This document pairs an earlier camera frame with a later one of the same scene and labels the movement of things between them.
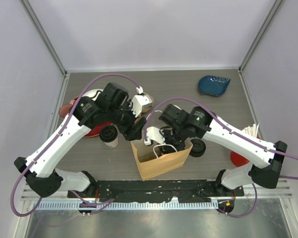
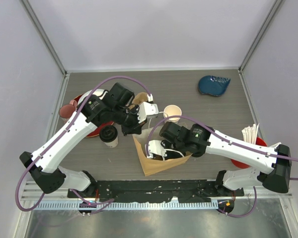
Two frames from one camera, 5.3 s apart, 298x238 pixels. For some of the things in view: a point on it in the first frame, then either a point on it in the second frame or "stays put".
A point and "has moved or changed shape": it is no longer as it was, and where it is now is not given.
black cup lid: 108,133 stays put
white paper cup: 109,134 stays put
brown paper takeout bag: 150,166 has moved or changed shape
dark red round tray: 95,131 stays put
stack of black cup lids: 198,148 stays put
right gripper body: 173,138 → 172,151
